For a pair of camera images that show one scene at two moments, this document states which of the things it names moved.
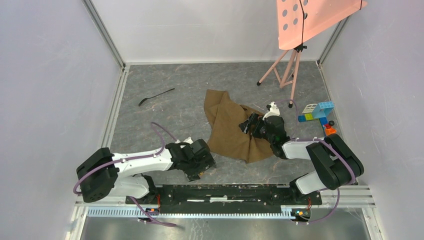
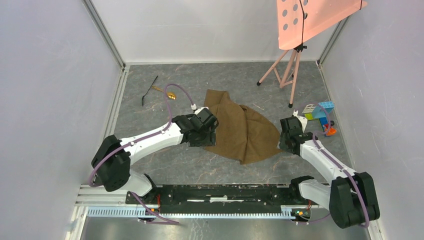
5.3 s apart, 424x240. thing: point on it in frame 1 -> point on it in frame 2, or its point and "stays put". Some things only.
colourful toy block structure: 319,111 stays put
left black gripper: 206,162 -> 209,140
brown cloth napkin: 227,138 stays put
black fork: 155,95 -> 142,100
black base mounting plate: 224,196 stays put
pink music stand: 298,20 stays put
